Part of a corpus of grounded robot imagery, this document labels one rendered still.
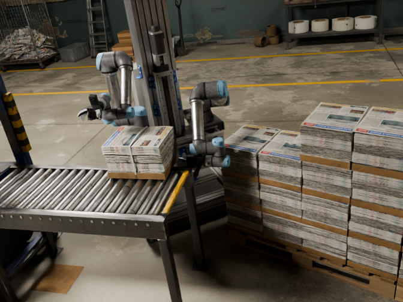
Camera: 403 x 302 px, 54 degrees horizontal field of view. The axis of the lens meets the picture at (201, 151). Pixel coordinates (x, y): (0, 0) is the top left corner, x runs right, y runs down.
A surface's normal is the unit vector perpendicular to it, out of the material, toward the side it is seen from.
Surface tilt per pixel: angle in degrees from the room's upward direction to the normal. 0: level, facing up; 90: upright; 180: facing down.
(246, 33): 90
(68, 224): 90
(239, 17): 90
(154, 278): 0
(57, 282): 0
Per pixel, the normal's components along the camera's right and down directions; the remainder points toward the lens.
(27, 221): -0.24, 0.47
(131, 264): -0.12, -0.88
